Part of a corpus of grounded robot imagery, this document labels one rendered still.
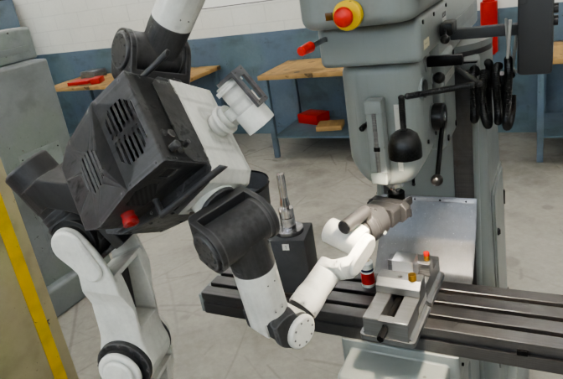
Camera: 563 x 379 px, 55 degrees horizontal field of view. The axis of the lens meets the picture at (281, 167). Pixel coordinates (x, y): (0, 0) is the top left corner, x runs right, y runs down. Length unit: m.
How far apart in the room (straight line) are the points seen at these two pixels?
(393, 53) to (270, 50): 5.08
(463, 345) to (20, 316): 1.92
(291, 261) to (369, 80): 0.64
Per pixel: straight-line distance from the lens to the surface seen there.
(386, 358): 1.64
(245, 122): 1.09
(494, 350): 1.57
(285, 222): 1.66
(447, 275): 1.86
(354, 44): 1.27
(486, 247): 1.98
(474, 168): 1.84
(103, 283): 1.33
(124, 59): 1.19
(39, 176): 1.33
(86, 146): 1.12
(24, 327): 2.78
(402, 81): 1.30
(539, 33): 1.53
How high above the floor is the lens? 1.88
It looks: 20 degrees down
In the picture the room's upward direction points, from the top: 9 degrees counter-clockwise
